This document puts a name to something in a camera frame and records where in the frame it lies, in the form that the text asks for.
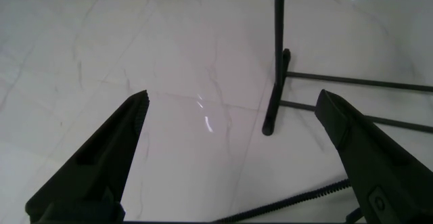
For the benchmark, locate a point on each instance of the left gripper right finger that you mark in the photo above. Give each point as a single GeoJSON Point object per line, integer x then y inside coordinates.
{"type": "Point", "coordinates": [375, 170]}

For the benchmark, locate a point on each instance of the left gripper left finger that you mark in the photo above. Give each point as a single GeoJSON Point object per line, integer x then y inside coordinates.
{"type": "Point", "coordinates": [105, 156]}

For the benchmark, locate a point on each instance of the black clothes rack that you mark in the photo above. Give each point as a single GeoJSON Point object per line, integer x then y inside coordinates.
{"type": "Point", "coordinates": [279, 31]}

